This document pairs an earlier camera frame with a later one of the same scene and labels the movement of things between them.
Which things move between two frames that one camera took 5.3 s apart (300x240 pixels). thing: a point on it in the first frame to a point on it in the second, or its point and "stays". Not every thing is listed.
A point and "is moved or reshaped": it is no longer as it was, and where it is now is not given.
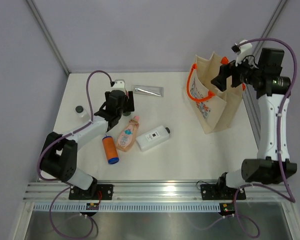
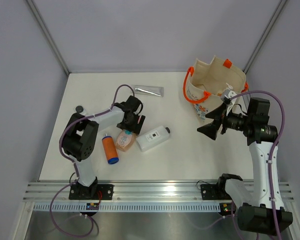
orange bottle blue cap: [111, 150] stays
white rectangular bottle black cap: [153, 137] stays
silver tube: [148, 90] stays
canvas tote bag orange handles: [215, 109] is moved or reshaped
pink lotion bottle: [126, 137] stays
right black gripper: [220, 81] to [211, 129]
